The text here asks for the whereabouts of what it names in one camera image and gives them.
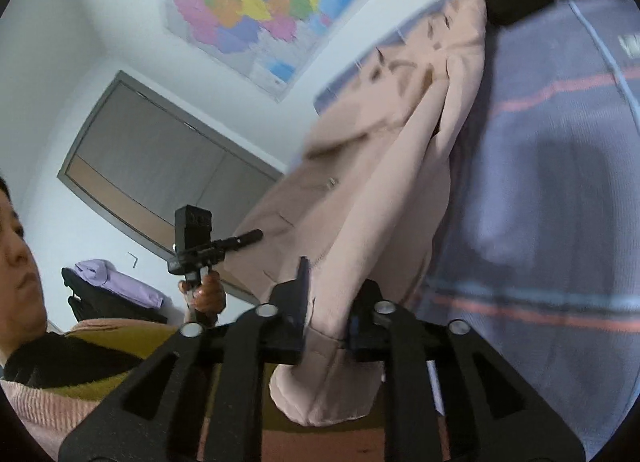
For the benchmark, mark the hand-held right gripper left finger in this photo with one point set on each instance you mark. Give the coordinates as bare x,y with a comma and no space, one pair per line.
302,297

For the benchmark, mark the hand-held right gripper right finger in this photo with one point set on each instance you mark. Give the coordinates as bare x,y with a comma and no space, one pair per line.
370,337

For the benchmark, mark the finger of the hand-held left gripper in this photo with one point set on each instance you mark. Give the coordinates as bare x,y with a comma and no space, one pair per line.
245,238

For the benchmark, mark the pink coat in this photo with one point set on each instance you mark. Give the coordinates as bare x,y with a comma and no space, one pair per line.
360,192

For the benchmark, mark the person's left hand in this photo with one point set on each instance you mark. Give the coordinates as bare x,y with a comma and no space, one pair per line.
207,297

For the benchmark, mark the purple cloth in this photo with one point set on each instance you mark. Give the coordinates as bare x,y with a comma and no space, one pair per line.
125,287

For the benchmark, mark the grey wardrobe door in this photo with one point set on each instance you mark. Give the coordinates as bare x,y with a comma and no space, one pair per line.
150,156

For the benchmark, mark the black chair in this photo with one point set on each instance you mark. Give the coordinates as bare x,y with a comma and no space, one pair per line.
85,307

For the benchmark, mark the person's head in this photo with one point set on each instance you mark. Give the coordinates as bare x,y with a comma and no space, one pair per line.
20,267

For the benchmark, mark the purple plaid bed sheet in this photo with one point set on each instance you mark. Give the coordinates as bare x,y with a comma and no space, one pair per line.
550,141

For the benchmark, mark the white paper tag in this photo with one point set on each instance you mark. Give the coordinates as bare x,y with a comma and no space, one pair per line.
629,45

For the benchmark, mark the colourful wall map poster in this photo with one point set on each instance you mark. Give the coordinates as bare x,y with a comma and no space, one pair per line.
260,1

